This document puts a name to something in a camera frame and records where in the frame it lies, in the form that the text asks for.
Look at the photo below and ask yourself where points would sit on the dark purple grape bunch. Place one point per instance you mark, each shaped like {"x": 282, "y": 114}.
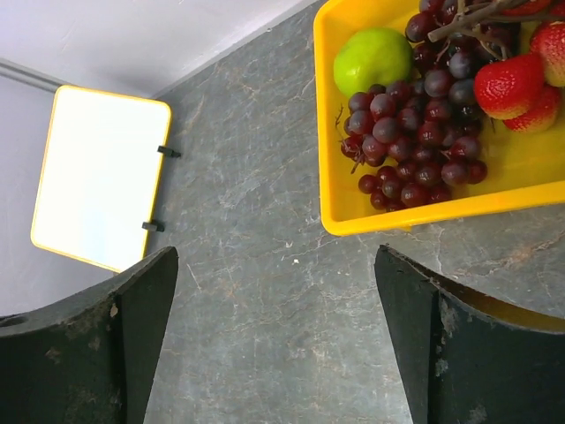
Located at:
{"x": 419, "y": 137}

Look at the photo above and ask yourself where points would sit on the yellow plastic fruit tray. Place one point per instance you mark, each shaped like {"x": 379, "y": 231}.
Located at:
{"x": 524, "y": 170}

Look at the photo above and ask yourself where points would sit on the black whiteboard foot clip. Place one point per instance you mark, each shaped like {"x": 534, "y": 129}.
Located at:
{"x": 168, "y": 152}
{"x": 153, "y": 226}

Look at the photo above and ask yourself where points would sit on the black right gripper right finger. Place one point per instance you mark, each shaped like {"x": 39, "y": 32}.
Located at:
{"x": 466, "y": 357}

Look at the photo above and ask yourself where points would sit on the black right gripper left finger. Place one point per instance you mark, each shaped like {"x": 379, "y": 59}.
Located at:
{"x": 91, "y": 357}

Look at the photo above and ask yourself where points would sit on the red strawberry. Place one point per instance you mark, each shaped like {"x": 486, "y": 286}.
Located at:
{"x": 541, "y": 116}
{"x": 507, "y": 89}
{"x": 548, "y": 42}

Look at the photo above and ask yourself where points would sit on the yellow-framed whiteboard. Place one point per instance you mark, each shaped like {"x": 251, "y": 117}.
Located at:
{"x": 99, "y": 177}

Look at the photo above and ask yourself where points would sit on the green apple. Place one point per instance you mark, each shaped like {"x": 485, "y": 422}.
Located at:
{"x": 375, "y": 55}

